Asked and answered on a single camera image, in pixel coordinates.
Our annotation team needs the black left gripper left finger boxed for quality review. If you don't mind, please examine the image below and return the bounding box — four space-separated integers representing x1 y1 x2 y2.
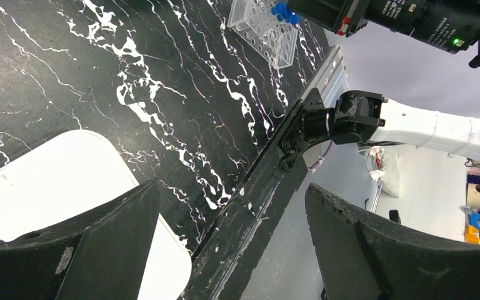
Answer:
0 179 161 299

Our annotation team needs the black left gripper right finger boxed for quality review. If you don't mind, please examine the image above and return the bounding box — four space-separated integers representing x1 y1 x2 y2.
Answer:
305 183 480 299

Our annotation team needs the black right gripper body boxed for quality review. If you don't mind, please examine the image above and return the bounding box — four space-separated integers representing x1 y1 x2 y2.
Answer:
287 0 480 69

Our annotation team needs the clear test tube rack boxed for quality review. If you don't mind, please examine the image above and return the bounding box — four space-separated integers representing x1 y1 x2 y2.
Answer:
227 0 300 69

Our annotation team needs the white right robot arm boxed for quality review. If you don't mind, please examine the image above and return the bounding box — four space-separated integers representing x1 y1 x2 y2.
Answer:
271 0 480 171

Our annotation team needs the white plastic bin lid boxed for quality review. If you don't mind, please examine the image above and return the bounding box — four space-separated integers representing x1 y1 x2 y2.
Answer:
0 130 191 299

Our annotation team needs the blue-capped tube in rack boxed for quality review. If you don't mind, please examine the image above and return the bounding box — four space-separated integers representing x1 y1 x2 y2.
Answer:
271 2 286 15

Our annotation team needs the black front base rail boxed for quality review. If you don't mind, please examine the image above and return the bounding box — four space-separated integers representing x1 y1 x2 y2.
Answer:
180 46 346 299

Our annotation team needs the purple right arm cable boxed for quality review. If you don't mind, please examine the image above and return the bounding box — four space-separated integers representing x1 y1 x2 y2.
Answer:
308 141 334 173

